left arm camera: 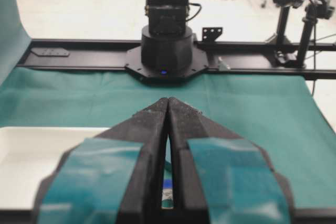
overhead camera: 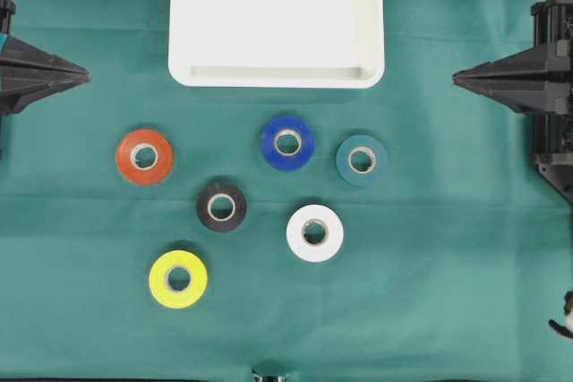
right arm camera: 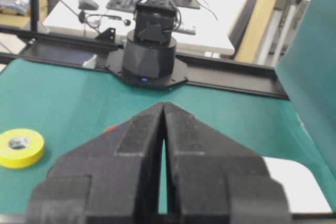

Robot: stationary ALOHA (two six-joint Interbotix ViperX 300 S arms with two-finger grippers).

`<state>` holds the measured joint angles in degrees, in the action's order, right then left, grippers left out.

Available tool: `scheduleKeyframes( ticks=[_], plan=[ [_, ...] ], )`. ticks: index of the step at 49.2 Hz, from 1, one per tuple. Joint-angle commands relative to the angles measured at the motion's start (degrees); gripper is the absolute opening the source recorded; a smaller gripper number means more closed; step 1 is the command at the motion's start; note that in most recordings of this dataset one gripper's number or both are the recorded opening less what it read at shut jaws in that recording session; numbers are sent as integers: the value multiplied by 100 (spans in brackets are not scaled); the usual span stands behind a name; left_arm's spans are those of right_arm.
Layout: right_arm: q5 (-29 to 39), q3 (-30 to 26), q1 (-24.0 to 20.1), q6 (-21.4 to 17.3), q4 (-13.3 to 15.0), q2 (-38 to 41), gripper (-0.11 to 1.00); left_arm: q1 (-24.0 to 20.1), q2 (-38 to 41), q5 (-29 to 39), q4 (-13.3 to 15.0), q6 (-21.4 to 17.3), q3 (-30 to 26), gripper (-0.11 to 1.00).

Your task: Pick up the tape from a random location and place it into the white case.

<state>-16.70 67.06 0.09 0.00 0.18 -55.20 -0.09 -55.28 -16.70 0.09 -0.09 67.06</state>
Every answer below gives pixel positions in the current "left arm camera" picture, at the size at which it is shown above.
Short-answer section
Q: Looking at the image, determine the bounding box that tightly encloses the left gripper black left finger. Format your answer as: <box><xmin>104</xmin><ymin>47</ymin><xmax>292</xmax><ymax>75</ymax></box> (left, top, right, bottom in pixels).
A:
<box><xmin>33</xmin><ymin>98</ymin><xmax>168</xmax><ymax>223</ymax></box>

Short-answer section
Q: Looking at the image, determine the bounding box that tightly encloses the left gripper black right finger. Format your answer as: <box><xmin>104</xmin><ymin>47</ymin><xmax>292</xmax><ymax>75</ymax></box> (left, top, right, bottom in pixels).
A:
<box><xmin>168</xmin><ymin>98</ymin><xmax>294</xmax><ymax>223</ymax></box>

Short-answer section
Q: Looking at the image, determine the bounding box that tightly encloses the blue tape roll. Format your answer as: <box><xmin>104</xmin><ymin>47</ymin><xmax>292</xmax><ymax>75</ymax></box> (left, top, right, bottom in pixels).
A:
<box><xmin>163</xmin><ymin>179</ymin><xmax>173</xmax><ymax>189</ymax></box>

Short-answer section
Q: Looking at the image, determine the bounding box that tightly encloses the white plastic case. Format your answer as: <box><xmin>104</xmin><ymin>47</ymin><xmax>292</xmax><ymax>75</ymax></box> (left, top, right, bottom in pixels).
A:
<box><xmin>1</xmin><ymin>127</ymin><xmax>105</xmax><ymax>210</ymax></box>

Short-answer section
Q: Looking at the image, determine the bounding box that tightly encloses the green table cloth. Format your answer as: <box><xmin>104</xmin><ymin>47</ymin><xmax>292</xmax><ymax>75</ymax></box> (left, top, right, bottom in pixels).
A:
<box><xmin>1</xmin><ymin>0</ymin><xmax>335</xmax><ymax>208</ymax></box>

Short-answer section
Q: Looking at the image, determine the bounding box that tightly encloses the black aluminium frame rail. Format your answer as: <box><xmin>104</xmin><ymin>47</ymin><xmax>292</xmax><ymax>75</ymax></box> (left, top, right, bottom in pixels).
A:
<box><xmin>17</xmin><ymin>39</ymin><xmax>335</xmax><ymax>81</ymax></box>

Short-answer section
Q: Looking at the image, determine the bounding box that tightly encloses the black camera stand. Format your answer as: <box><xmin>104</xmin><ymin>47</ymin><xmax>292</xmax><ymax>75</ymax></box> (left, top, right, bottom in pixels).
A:
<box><xmin>271</xmin><ymin>0</ymin><xmax>335</xmax><ymax>69</ymax></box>

